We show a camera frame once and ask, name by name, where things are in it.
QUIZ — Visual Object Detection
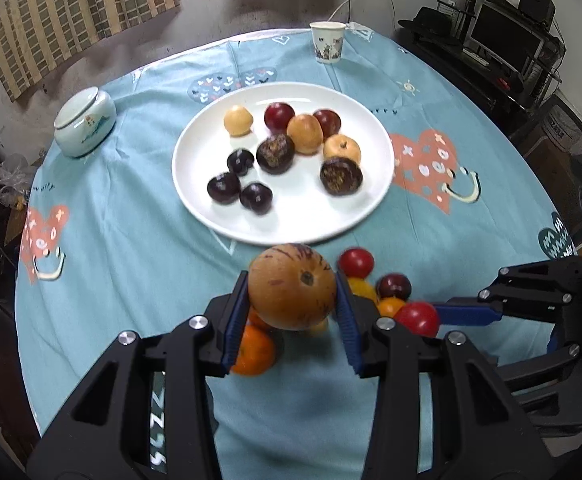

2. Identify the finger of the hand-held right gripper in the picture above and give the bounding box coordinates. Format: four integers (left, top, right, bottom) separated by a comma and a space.
491, 324, 582, 398
431, 255, 582, 328

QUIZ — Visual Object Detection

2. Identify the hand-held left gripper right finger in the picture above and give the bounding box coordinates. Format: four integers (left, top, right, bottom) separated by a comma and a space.
335, 271, 554, 480

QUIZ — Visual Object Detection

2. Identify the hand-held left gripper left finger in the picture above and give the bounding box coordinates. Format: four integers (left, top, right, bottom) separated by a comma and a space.
26, 270, 250, 480

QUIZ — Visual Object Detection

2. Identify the large mandarin orange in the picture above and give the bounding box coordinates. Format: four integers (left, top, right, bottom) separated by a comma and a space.
247, 307, 273, 332

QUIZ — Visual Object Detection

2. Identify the green yellow tomato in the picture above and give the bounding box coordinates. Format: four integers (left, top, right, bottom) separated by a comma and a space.
347, 276, 379, 306

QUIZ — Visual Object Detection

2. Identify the small mandarin orange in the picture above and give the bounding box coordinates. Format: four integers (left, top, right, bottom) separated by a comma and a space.
230, 325, 277, 377

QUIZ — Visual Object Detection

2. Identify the orange yellow tomato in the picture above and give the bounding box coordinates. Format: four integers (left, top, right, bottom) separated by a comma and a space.
377, 297, 406, 318

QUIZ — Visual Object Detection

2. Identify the red cherry tomato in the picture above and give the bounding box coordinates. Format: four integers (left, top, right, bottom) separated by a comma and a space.
393, 301, 442, 338
338, 247, 375, 279

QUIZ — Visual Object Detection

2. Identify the dark purple plum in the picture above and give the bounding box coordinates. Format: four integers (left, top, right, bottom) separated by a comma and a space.
239, 182, 273, 216
376, 273, 413, 302
206, 172, 242, 205
226, 148, 255, 177

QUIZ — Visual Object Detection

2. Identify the striped pepino melon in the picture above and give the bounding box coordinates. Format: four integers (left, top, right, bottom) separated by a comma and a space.
247, 243, 338, 332

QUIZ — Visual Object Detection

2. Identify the white plate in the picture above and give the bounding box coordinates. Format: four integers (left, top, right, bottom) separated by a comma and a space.
171, 81, 394, 246

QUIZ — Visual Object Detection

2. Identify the dark passion fruit large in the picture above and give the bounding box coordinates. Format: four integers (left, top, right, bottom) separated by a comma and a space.
319, 157, 364, 197

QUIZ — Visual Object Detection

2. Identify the tan pepino melon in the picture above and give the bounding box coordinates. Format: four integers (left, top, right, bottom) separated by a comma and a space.
286, 114, 324, 156

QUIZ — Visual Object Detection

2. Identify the dark red plum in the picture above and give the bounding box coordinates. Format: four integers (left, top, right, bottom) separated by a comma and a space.
312, 108, 342, 140
263, 102, 296, 132

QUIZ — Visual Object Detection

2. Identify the pale yellow spotted fruit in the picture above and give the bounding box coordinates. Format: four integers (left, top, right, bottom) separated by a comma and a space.
223, 105, 254, 137

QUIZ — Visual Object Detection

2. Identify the grey box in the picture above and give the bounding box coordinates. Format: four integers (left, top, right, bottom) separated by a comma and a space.
508, 94, 582, 161

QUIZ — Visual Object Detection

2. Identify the blue printed tablecloth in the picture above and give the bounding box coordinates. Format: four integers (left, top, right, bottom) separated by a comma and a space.
14, 27, 579, 480

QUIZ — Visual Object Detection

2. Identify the small pale yellow fruit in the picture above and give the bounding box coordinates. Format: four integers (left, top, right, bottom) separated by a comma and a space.
323, 133, 362, 163

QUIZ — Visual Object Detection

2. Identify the black desk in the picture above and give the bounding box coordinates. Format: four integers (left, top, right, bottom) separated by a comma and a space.
401, 25, 569, 121

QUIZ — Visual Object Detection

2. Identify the black computer monitor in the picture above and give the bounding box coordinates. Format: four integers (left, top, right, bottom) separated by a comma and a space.
463, 0, 546, 68

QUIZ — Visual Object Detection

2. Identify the black speaker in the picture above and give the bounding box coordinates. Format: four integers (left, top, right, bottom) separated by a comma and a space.
520, 0, 556, 25

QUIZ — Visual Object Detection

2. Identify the white ceramic lidded jar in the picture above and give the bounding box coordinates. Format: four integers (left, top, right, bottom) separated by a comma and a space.
53, 87, 117, 159

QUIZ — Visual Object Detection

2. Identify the clear plastic bag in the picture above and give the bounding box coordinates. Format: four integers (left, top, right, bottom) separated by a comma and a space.
0, 152, 39, 208

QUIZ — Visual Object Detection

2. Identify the printed paper cup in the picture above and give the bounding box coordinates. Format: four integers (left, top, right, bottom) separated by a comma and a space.
309, 21, 347, 65

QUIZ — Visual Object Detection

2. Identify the brick pattern curtain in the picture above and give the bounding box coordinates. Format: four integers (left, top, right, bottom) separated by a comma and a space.
0, 0, 181, 103

